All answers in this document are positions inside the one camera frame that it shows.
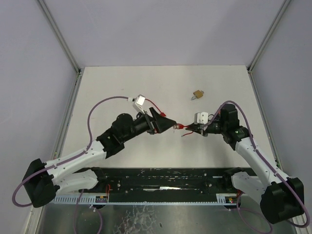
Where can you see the white slotted cable duct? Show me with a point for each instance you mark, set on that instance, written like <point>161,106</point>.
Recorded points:
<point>84,199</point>

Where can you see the red cable padlock on table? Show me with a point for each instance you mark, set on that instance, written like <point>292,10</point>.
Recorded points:
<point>160,112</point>

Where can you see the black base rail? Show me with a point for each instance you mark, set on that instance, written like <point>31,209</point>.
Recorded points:
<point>161,185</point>

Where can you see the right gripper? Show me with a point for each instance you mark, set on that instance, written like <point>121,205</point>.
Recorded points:
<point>201,128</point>

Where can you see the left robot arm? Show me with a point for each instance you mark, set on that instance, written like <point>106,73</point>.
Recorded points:
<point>43,181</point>

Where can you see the small red cable padlock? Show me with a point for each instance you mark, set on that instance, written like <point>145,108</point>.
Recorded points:
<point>181,126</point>

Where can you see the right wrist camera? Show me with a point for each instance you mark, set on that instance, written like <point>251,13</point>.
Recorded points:
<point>201,118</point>

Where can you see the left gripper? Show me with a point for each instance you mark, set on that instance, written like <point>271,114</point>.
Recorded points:
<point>150,123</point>

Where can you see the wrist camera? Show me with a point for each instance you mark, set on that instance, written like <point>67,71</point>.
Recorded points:
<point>138,102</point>
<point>201,118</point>

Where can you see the brass padlock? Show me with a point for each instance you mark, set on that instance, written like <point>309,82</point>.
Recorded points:
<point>197,94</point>

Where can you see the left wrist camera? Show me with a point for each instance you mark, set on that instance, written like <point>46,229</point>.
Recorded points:
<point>138,102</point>

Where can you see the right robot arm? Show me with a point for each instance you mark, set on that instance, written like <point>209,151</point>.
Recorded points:
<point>280,197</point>

